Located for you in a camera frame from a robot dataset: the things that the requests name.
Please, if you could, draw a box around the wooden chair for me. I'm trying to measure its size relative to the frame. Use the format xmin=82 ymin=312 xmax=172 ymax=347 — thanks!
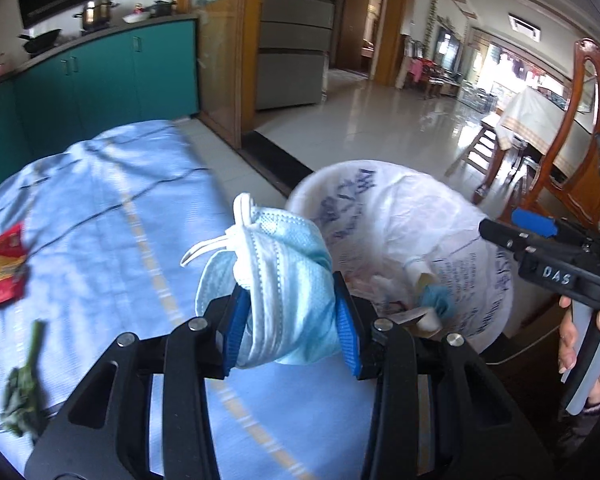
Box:
xmin=472 ymin=38 xmax=600 ymax=241

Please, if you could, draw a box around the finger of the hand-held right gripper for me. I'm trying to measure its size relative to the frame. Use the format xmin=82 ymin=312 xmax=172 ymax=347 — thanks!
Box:
xmin=511 ymin=209 xmax=594 ymax=247
xmin=479 ymin=219 xmax=556 ymax=259

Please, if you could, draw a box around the blue face mask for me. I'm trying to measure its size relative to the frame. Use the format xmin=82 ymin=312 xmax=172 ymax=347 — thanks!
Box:
xmin=180 ymin=192 xmax=342 ymax=370

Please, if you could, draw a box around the ceiling air vent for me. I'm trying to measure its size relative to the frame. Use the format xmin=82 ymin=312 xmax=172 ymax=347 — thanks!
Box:
xmin=508 ymin=12 xmax=544 ymax=42

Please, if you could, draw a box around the grey refrigerator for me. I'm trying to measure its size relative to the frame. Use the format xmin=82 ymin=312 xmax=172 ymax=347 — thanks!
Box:
xmin=256 ymin=0 xmax=337 ymax=112

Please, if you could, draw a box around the black wok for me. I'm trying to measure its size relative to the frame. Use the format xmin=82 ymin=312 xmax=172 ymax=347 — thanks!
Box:
xmin=19 ymin=28 xmax=63 ymax=57

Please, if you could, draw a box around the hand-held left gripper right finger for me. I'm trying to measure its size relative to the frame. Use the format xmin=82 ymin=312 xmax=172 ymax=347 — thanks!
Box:
xmin=331 ymin=271 xmax=552 ymax=480

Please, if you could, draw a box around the green vegetable stalk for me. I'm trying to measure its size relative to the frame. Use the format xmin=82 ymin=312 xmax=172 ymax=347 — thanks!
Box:
xmin=0 ymin=320 xmax=48 ymax=438

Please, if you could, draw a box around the blue checked tablecloth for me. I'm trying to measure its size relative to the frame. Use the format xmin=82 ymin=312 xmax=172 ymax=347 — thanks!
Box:
xmin=0 ymin=119 xmax=431 ymax=480

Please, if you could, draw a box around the red yellow snack packet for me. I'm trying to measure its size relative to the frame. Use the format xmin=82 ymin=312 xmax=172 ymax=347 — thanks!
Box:
xmin=0 ymin=223 xmax=30 ymax=309

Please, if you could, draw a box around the trash bin with white liner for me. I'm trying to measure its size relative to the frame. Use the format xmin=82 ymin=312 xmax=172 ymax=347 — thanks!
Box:
xmin=285 ymin=159 xmax=520 ymax=358

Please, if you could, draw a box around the steel cooking pot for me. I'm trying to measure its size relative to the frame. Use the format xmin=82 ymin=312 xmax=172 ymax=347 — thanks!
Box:
xmin=75 ymin=0 xmax=119 ymax=31

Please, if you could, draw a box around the wall television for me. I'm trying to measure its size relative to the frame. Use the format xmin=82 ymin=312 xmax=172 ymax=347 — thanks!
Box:
xmin=437 ymin=30 xmax=464 ymax=72

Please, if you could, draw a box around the wooden interior door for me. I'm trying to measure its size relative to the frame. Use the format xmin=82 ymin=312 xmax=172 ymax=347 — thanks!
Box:
xmin=336 ymin=0 xmax=387 ymax=79

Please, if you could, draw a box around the small white bottle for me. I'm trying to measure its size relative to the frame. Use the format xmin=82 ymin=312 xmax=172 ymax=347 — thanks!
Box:
xmin=405 ymin=256 xmax=436 ymax=291

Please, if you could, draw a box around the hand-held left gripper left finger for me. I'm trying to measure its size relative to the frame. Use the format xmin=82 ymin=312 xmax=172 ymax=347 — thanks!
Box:
xmin=24 ymin=284 xmax=253 ymax=480

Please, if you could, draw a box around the black lidded pot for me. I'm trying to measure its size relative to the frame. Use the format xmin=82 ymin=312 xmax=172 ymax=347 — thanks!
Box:
xmin=145 ymin=0 xmax=177 ymax=19

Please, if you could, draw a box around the wooden framed glass door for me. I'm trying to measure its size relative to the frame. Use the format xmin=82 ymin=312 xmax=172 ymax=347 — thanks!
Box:
xmin=176 ymin=0 xmax=264 ymax=150

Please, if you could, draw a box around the crumpled blue wrapper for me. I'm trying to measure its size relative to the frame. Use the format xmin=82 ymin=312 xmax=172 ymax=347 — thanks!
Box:
xmin=419 ymin=282 xmax=457 ymax=320

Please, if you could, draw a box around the teal kitchen cabinet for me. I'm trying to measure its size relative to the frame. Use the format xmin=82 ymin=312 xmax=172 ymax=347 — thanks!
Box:
xmin=0 ymin=17 xmax=201 ymax=201

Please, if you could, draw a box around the dining table with cream cloth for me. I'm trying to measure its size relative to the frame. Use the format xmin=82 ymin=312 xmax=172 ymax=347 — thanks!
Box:
xmin=495 ymin=87 xmax=588 ymax=173

